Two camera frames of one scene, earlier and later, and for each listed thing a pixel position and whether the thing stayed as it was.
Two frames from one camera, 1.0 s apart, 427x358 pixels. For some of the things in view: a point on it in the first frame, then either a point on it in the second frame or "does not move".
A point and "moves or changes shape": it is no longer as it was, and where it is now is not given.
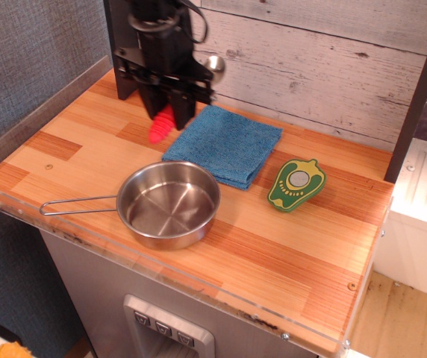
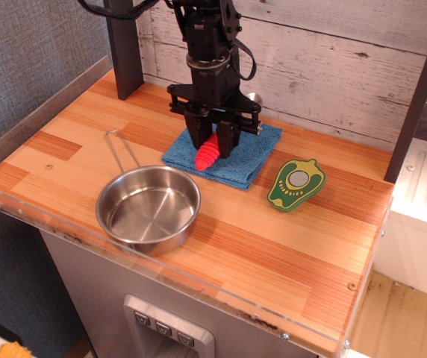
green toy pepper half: (295, 182) does not move
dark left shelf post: (117, 20) does not move
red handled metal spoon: (163, 123) -> (210, 152)
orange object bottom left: (13, 350) does not move
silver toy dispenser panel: (157, 333) does not move
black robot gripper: (163, 63) -> (215, 91)
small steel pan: (169, 205) moves or changes shape
